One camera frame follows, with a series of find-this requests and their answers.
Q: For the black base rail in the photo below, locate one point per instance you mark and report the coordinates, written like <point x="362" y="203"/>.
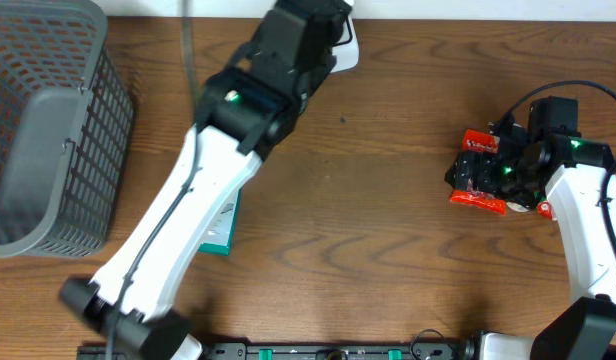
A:
<point x="428" y="349"/>

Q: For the white barcode scanner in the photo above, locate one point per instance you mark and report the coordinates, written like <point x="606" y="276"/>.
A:
<point x="346" y="50"/>

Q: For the green 3M gloves package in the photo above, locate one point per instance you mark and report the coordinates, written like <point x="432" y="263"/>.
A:
<point x="219" y="236"/>

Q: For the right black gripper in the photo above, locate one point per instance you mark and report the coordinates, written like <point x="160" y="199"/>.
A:
<point x="524" y="199"/>

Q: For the grey plastic mesh basket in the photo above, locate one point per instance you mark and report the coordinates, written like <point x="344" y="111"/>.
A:
<point x="65" y="127"/>

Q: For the green lid jar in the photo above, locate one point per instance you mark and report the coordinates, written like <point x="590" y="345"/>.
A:
<point x="517" y="207"/>

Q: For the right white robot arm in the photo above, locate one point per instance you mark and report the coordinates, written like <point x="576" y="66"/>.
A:
<point x="568" y="179"/>

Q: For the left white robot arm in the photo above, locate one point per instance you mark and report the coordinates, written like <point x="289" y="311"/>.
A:
<point x="240" y="116"/>

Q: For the red stick packet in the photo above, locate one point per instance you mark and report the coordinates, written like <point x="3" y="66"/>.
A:
<point x="544" y="209"/>

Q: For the red snack bag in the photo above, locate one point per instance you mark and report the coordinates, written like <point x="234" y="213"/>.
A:
<point x="470" y="175"/>

